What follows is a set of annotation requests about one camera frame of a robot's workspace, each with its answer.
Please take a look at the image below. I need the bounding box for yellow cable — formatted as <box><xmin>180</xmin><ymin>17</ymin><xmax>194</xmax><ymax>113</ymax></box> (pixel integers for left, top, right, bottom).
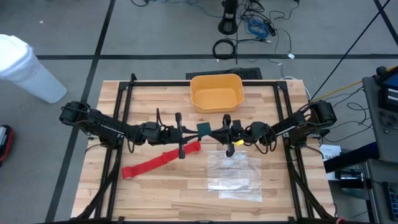
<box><xmin>309</xmin><ymin>80</ymin><xmax>363</xmax><ymax>103</ymax></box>

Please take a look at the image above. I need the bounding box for white trash bin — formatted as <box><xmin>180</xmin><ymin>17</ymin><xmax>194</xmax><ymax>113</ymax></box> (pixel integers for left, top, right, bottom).
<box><xmin>0</xmin><ymin>33</ymin><xmax>68</xmax><ymax>104</ymax></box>

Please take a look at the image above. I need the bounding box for grey equipment cart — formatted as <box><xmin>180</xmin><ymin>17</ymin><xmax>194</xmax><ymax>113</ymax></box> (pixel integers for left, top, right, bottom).
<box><xmin>362</xmin><ymin>65</ymin><xmax>398</xmax><ymax>224</ymax></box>

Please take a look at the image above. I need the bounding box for black perforated floor panel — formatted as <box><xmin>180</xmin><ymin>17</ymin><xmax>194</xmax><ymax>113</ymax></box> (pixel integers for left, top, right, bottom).
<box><xmin>185</xmin><ymin>67</ymin><xmax>263</xmax><ymax>80</ymax></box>

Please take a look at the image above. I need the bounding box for black slanted pole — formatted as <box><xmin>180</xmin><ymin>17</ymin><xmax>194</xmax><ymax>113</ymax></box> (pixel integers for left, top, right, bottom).
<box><xmin>309</xmin><ymin>0</ymin><xmax>391</xmax><ymax>102</ymax></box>

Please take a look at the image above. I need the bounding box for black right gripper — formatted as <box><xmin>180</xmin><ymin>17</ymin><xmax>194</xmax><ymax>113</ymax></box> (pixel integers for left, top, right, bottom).
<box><xmin>211</xmin><ymin>114</ymin><xmax>247</xmax><ymax>158</ymax></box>

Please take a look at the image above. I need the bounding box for clear plastic zip bag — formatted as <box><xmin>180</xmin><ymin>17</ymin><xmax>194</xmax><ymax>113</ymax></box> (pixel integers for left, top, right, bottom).
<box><xmin>218</xmin><ymin>157</ymin><xmax>263</xmax><ymax>202</ymax></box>
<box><xmin>206</xmin><ymin>150</ymin><xmax>249</xmax><ymax>192</ymax></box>

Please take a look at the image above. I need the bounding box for white paper sheet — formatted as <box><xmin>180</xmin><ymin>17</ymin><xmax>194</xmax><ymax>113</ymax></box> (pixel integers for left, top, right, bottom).
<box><xmin>319</xmin><ymin>144</ymin><xmax>343</xmax><ymax>181</ymax></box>

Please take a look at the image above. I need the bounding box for coiled black cable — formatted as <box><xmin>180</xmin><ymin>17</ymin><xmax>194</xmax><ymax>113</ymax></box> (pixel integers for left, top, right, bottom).
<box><xmin>212</xmin><ymin>38</ymin><xmax>237</xmax><ymax>60</ymax></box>

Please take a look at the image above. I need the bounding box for yellow plastic bin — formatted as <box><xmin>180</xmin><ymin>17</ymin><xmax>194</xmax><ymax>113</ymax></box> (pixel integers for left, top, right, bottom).
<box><xmin>190</xmin><ymin>73</ymin><xmax>245</xmax><ymax>114</ymax></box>

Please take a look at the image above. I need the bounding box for blue cable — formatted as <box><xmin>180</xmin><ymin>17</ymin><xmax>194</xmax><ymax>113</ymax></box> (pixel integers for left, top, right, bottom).
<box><xmin>247</xmin><ymin>19</ymin><xmax>270</xmax><ymax>40</ymax></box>

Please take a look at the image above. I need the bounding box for black power strip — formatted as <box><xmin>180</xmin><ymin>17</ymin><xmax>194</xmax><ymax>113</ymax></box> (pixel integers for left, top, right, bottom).
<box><xmin>264</xmin><ymin>20</ymin><xmax>277</xmax><ymax>37</ymax></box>

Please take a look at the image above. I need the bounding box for black stand base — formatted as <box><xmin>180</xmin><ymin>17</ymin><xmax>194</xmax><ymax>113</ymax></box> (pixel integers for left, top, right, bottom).
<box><xmin>217</xmin><ymin>0</ymin><xmax>239</xmax><ymax>35</ymax></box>

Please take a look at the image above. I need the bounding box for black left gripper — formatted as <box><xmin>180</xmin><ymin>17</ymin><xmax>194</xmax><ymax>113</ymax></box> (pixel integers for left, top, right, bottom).
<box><xmin>159</xmin><ymin>112</ymin><xmax>200</xmax><ymax>159</ymax></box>

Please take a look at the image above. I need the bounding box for red and black case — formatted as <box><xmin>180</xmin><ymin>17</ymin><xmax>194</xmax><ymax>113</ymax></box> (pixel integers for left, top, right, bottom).
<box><xmin>0</xmin><ymin>124</ymin><xmax>14</xmax><ymax>167</ymax></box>

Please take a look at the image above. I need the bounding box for red bandage strip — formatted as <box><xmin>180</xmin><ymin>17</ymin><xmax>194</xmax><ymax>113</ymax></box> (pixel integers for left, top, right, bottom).
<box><xmin>121</xmin><ymin>141</ymin><xmax>201</xmax><ymax>180</ymax></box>

